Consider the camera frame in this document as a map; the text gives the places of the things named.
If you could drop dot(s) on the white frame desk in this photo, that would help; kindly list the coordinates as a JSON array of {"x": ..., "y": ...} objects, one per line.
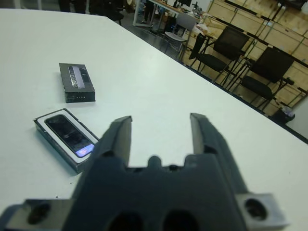
[{"x": 163, "y": 4}]

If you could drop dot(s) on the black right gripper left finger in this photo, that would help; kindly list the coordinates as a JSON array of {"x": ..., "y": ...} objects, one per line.
[{"x": 118, "y": 139}]

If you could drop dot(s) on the black box base white insert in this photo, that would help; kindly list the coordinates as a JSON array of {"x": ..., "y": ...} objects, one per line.
[{"x": 55, "y": 146}]

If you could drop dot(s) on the black box lid silver stripe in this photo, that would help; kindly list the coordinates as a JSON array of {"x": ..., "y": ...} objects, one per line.
[{"x": 77, "y": 91}]

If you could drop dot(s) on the black mesh chair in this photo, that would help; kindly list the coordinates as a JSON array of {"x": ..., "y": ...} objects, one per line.
[
  {"x": 231, "y": 41},
  {"x": 274, "y": 65}
]

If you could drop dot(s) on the person in dark trousers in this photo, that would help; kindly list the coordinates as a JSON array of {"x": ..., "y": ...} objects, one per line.
[{"x": 148, "y": 10}]

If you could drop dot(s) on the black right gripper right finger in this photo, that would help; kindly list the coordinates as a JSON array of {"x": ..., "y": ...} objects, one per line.
[{"x": 211, "y": 137}]

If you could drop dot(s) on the black waste bin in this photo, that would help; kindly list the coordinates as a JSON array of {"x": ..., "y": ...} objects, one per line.
[{"x": 284, "y": 116}]

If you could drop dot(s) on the grey chair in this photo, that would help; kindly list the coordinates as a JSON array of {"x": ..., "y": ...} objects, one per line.
[{"x": 185, "y": 22}]

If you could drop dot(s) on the black computer monitor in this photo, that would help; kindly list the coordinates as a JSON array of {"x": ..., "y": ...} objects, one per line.
[{"x": 183, "y": 3}]

